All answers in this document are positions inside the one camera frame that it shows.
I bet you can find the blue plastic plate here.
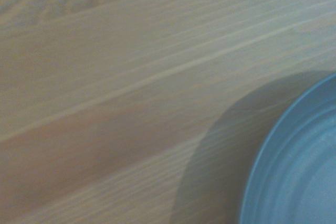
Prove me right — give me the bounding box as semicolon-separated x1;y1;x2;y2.
237;72;336;224

